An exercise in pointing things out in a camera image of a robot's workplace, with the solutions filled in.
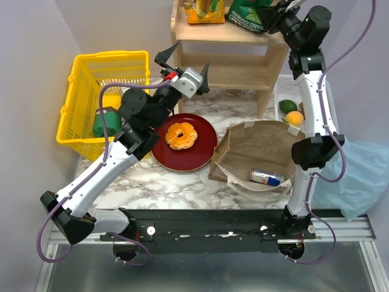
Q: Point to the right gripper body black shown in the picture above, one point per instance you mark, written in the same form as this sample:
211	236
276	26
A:
281	21

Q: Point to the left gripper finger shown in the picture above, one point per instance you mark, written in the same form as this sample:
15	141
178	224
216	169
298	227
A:
163	56
204	88

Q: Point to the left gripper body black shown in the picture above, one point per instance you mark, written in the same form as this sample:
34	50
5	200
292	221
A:
165	72

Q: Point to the green snack packet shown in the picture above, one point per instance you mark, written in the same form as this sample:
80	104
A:
243	13

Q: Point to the orange fluffy food item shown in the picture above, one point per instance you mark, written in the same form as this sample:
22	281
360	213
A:
181	136

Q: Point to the yellow snack bag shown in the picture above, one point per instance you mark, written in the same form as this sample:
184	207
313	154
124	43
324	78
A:
204	11

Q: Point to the brown paper grocery bag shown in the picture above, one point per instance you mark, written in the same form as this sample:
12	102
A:
257	145

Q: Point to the green lime fruit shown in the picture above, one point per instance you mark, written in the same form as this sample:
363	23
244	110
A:
287	106

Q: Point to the orange fruit with leaf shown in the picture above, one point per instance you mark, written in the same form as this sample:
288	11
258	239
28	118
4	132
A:
294	118

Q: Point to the light blue plastic bag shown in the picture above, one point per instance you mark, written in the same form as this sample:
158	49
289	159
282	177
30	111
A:
364	181

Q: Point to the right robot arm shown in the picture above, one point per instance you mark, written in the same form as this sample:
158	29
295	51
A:
307	63

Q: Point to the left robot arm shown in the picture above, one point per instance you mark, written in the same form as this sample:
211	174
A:
71	207

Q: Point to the green wrapped food package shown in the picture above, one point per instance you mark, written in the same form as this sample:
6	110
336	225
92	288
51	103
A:
112	119

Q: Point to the wooden shelf rack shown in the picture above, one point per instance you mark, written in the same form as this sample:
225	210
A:
230	71

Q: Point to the red round lacquer tray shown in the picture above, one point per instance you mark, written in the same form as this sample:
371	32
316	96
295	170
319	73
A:
192	158

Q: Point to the white plastic mesh basket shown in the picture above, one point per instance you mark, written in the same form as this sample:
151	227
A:
286	88

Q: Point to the yellow plastic shopping basket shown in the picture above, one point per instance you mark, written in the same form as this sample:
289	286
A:
90	72

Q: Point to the blue drink can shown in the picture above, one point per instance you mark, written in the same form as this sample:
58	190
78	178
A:
267	178

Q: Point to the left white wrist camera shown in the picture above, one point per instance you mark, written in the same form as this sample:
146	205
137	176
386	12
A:
189	82

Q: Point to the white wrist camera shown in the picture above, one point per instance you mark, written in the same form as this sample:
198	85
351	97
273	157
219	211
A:
189	82
291	5

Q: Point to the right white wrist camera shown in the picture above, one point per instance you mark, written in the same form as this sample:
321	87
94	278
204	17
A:
291	5

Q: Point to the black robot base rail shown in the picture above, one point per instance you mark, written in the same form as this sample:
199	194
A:
192	231

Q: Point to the aluminium frame profile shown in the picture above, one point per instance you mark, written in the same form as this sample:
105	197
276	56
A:
358	230

